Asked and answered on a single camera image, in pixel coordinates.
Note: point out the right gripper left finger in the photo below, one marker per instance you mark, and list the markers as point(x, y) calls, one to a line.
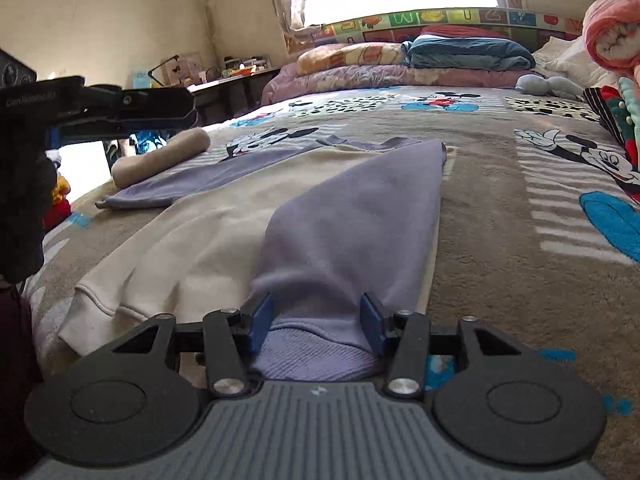
point(226, 342)

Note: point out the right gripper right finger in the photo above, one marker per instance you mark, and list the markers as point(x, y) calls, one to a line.
point(417, 355)

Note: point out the purple and cream sweatshirt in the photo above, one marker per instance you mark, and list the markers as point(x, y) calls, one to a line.
point(313, 232)

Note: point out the stack of folded clothes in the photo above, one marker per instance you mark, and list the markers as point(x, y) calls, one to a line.
point(618, 111)

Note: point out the black gloved left hand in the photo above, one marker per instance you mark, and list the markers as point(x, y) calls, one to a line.
point(28, 178)

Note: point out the beige rolled garment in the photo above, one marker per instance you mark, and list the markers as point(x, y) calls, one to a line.
point(181, 147)

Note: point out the dark wooden desk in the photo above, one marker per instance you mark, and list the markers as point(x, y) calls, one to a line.
point(228, 98)

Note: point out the Mickey Mouse bed blanket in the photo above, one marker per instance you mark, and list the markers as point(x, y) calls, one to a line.
point(530, 236)

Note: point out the pink floral folded quilt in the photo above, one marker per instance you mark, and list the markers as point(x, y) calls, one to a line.
point(288, 84)

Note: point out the grey plush toy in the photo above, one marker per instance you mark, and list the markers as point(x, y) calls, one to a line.
point(558, 86)

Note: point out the orange patterned pillow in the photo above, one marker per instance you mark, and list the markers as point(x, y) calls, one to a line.
point(330, 56)

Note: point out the dark blue folded quilt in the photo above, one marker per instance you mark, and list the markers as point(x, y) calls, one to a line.
point(470, 53)

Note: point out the cream white quilt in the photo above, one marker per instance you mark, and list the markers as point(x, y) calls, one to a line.
point(571, 60)

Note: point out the colourful alphabet foam mat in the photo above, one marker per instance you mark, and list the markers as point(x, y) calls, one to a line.
point(530, 29)

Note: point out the pink rolled quilt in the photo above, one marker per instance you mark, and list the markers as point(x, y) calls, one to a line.
point(611, 33)

